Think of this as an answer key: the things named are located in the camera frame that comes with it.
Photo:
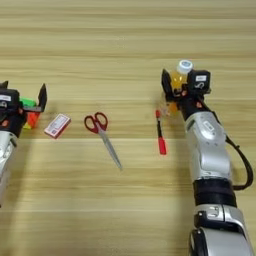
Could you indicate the orange juice bottle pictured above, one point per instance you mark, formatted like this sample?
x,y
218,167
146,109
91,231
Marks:
x,y
178,78

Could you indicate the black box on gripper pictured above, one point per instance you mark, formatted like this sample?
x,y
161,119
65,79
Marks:
x,y
199,81
9,98

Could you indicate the multicolour puzzle cube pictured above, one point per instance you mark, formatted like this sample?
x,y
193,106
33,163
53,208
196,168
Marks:
x,y
32,118

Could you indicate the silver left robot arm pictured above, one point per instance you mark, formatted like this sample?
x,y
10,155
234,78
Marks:
x,y
5,156

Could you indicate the red and white card box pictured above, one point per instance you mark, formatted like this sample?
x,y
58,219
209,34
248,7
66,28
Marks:
x,y
57,126

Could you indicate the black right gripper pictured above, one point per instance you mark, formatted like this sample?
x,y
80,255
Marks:
x,y
193,106

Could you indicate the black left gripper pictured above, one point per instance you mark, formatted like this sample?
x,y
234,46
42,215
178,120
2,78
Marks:
x,y
13,123

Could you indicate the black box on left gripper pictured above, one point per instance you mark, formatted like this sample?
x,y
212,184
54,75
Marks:
x,y
9,98

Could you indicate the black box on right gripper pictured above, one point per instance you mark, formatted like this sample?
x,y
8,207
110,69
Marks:
x,y
199,81

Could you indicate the red marker pen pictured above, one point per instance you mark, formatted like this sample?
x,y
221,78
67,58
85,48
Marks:
x,y
162,145

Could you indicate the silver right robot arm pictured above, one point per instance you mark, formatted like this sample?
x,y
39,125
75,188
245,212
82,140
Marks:
x,y
210,153

